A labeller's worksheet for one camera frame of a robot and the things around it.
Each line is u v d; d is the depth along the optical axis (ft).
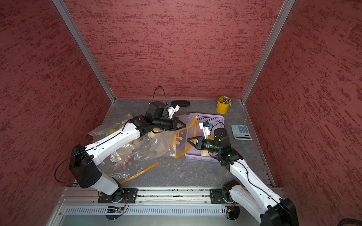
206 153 2.77
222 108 3.59
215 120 3.39
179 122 2.34
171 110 2.29
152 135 2.73
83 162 1.35
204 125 2.28
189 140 2.37
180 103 3.95
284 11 2.38
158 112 1.97
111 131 3.11
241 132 3.26
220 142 1.87
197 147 2.14
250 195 1.83
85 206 2.33
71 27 2.56
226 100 3.21
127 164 2.79
